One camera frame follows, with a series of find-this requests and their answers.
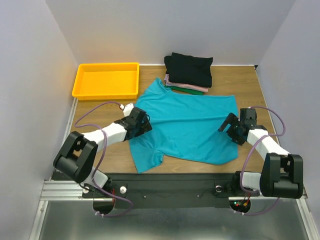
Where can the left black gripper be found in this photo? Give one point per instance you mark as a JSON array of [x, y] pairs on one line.
[[145, 127]]

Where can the aluminium frame rail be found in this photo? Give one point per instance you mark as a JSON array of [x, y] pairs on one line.
[[52, 190]]

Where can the folded pink t shirt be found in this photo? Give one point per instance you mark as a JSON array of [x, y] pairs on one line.
[[188, 86]]

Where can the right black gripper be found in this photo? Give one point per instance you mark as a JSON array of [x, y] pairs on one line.
[[232, 128]]

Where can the folded black t shirt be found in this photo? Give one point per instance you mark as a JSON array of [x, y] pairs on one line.
[[187, 69]]

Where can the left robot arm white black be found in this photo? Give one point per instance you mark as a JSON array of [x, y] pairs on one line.
[[78, 152]]

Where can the folded lavender t shirt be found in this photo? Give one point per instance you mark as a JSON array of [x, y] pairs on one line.
[[166, 78]]

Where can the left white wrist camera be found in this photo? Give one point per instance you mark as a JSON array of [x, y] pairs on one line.
[[126, 109]]

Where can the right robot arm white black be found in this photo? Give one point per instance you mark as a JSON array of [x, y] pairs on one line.
[[282, 171]]

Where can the folded green t shirt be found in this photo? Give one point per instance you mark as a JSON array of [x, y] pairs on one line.
[[186, 90]]

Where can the teal t shirt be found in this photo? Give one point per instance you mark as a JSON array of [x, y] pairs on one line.
[[184, 126]]

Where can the yellow plastic tray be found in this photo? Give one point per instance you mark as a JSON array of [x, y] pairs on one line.
[[106, 81]]

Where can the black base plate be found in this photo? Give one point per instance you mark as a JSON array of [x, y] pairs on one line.
[[168, 191]]

